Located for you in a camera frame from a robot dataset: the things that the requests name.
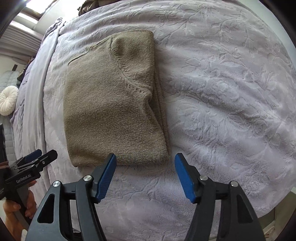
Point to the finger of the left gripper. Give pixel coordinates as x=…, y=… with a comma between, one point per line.
x=41, y=162
x=30, y=157

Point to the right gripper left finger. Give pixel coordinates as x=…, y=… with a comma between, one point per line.
x=52, y=221

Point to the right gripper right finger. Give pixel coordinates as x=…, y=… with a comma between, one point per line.
x=238, y=220

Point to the olive brown knit sweater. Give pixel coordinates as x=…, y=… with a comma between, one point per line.
x=113, y=103

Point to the striped tan clothes pile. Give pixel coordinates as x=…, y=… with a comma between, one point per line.
x=87, y=6

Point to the lavender plush blanket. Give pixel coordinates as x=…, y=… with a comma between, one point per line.
x=28, y=119

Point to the white round cushion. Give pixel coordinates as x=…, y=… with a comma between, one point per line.
x=8, y=97

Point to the lavender window curtain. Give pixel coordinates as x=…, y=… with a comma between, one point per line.
x=20, y=42

